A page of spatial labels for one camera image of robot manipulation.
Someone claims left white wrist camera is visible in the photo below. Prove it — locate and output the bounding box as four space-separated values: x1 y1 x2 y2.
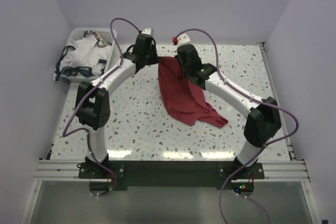
141 27 153 36

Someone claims aluminium front rail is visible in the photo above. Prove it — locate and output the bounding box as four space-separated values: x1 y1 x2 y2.
34 160 82 182

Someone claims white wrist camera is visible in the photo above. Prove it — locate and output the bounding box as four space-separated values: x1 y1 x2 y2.
141 27 153 36
172 33 191 48

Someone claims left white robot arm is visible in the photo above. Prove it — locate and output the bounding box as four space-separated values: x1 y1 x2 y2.
76 29 158 178

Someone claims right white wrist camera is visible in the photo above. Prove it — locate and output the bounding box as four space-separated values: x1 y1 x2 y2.
172 33 191 48

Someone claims white plastic basket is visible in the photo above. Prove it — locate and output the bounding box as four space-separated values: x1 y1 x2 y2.
53 27 117 82

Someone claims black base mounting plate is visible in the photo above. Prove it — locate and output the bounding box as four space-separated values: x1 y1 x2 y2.
78 159 265 192

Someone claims patterned tank top in basket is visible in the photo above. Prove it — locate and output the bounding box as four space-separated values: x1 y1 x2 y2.
82 30 106 45

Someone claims red tank top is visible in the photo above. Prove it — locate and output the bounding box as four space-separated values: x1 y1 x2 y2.
158 57 228 129

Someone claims white tank top navy trim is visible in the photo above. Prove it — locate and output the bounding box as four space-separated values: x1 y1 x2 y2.
53 37 112 81

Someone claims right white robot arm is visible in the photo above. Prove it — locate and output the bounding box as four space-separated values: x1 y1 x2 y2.
175 44 281 178

